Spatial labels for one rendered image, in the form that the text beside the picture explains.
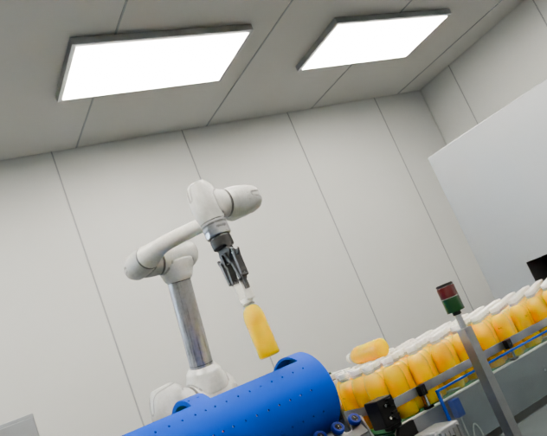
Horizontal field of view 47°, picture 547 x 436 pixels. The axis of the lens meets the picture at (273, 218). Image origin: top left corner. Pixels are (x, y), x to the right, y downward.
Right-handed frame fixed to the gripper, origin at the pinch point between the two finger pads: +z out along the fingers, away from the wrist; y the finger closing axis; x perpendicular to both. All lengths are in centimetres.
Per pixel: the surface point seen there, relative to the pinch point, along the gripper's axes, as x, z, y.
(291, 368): 4.2, 29.0, 0.2
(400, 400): 32, 53, 10
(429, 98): 469, -176, -232
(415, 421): 32, 61, 12
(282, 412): -7.4, 39.6, 3.8
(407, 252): 348, -27, -257
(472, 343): 56, 47, 28
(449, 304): 55, 32, 28
